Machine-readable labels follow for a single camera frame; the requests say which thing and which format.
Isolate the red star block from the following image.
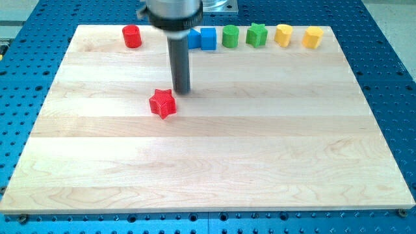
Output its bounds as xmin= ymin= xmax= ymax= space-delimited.
xmin=149 ymin=89 xmax=177 ymax=119

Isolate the red cylinder block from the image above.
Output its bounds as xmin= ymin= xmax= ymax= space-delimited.
xmin=122 ymin=25 xmax=142 ymax=48

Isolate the green star block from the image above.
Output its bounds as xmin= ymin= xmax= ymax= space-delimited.
xmin=246 ymin=23 xmax=268 ymax=47

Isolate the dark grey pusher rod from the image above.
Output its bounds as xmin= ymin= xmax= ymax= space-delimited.
xmin=167 ymin=30 xmax=190 ymax=95

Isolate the blue cube block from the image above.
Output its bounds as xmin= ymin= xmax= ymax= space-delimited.
xmin=200 ymin=27 xmax=217 ymax=51

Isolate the green cylinder block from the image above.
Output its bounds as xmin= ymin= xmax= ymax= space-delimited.
xmin=222 ymin=25 xmax=239 ymax=48

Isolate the yellow hexagon block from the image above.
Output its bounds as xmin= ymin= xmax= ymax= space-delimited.
xmin=302 ymin=26 xmax=324 ymax=49

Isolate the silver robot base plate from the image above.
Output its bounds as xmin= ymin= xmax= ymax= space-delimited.
xmin=202 ymin=0 xmax=239 ymax=15

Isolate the light wooden board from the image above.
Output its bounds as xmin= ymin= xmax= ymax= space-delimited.
xmin=1 ymin=25 xmax=415 ymax=215

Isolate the yellow heart block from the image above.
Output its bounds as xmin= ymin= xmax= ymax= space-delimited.
xmin=274 ymin=24 xmax=293 ymax=47

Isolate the blue triangular block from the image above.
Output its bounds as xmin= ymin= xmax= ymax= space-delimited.
xmin=187 ymin=29 xmax=201 ymax=49

